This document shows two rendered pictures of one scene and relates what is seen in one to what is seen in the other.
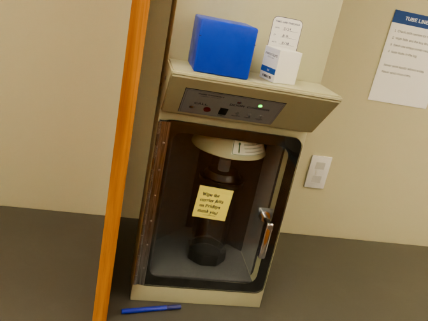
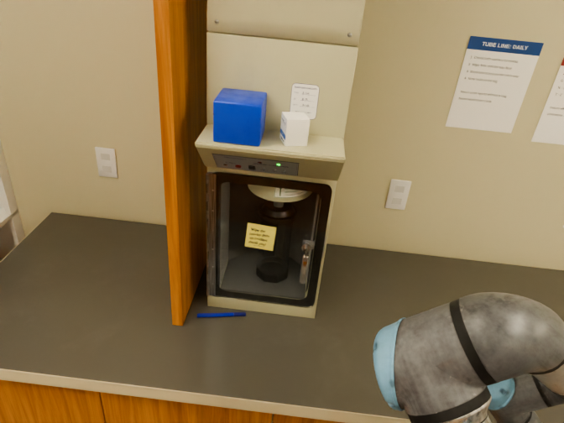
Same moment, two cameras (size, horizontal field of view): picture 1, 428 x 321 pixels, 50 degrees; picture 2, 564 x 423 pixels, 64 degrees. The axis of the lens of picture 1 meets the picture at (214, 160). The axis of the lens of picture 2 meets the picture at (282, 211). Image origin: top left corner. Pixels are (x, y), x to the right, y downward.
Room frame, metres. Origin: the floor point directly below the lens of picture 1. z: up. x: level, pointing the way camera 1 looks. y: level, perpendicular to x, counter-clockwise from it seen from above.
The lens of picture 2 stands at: (-0.02, -0.31, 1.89)
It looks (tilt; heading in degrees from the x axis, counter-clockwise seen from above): 31 degrees down; 15
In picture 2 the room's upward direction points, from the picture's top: 5 degrees clockwise
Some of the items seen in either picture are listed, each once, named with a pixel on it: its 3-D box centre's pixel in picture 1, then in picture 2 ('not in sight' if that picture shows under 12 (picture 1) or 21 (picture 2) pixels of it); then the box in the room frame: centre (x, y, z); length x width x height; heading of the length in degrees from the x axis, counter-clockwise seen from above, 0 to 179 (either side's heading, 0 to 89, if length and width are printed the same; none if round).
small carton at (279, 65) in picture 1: (280, 65); (294, 128); (0.88, -0.09, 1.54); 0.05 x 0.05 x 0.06; 31
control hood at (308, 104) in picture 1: (248, 102); (270, 160); (0.87, -0.04, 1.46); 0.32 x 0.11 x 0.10; 103
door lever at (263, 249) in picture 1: (263, 235); (304, 263); (0.92, -0.14, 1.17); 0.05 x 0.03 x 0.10; 12
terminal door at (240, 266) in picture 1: (216, 214); (265, 245); (0.92, -0.03, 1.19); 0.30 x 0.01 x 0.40; 102
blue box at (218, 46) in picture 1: (221, 46); (240, 116); (0.86, 0.03, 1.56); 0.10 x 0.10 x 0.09; 13
